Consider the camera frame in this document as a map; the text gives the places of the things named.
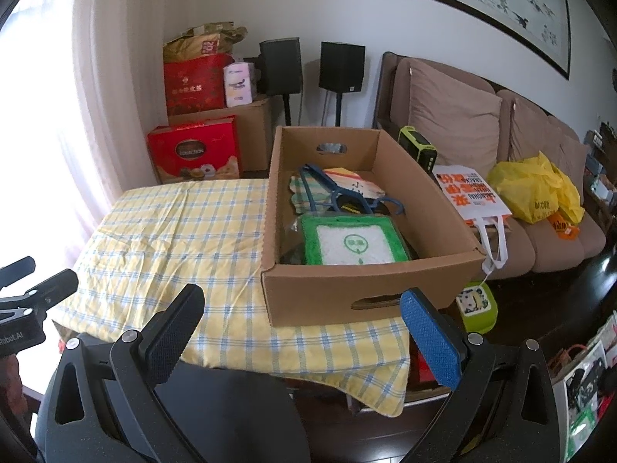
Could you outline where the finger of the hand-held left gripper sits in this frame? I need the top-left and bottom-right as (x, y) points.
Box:
(0, 257), (37, 290)
(26, 269), (79, 309)

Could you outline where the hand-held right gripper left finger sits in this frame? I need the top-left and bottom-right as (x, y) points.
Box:
(34, 284), (204, 463)

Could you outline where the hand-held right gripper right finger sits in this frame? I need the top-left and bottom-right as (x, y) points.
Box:
(401, 288), (565, 463)

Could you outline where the green white cloth pack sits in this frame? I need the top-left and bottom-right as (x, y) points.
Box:
(299, 215), (410, 266)

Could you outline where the cardboard box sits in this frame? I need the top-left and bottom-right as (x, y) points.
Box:
(260, 125), (487, 328)

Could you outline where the dark blue plastic hanger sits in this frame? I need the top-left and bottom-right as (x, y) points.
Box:
(330, 192), (406, 217)

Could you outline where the painted paper hand fan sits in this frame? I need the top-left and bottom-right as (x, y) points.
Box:
(289, 168), (386, 213)

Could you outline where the person's left hand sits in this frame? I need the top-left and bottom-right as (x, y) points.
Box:
(0, 350), (25, 416)

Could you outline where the green container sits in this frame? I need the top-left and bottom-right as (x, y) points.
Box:
(455, 281), (497, 333)

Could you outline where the yellow checked tablecloth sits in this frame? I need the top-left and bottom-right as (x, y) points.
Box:
(51, 178), (410, 418)

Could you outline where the dark chair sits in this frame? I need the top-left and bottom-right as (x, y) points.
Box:
(34, 333), (314, 463)

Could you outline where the brown sofa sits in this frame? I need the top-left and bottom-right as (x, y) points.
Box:
(373, 51), (608, 275)

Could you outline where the white orange tote bag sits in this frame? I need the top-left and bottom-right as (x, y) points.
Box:
(433, 166), (512, 271)

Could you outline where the printed paper bag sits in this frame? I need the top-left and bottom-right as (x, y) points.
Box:
(550, 313), (617, 463)

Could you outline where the orange plastic bag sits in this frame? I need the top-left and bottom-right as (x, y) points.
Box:
(550, 212), (579, 242)

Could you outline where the white curtain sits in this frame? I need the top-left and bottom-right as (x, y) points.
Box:
(0, 0), (169, 271)

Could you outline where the yellow plastic bag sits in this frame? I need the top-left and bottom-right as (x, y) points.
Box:
(487, 152), (585, 225)

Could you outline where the green black device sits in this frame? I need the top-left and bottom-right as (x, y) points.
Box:
(398, 125), (437, 171)

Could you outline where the brown carton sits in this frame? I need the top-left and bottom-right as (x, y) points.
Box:
(168, 96), (275, 172)

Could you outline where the large beige cushion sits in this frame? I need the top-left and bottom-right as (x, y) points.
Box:
(407, 59), (503, 169)

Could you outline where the red gift bag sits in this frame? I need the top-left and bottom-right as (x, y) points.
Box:
(163, 54), (234, 117)

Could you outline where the small beige cushion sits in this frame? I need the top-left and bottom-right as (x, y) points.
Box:
(508, 96), (590, 174)

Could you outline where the cluttered shelf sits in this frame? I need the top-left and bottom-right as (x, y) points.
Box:
(583, 125), (617, 213)

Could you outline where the pink tissue pack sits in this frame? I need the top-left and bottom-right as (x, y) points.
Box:
(223, 62), (255, 108)

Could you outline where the black speaker on stand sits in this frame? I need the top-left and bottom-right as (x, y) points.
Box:
(259, 37), (303, 126)
(319, 41), (366, 127)

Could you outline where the gold paper bag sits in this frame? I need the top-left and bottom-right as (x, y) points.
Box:
(163, 22), (249, 63)

